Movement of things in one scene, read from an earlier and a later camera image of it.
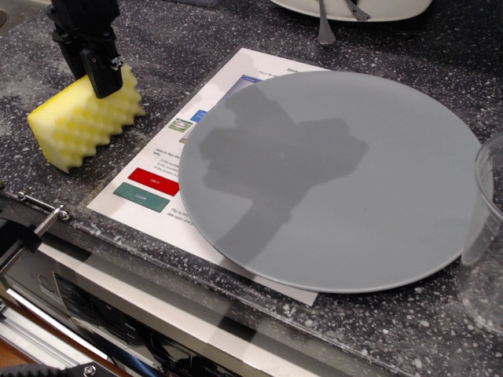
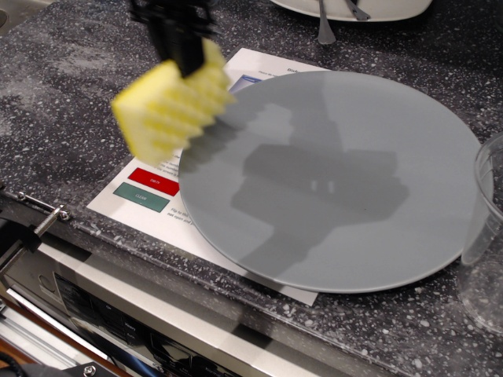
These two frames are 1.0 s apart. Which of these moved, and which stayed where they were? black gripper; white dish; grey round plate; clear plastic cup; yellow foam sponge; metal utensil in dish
Moved: black gripper; yellow foam sponge
Stayed: white dish; grey round plate; metal utensil in dish; clear plastic cup
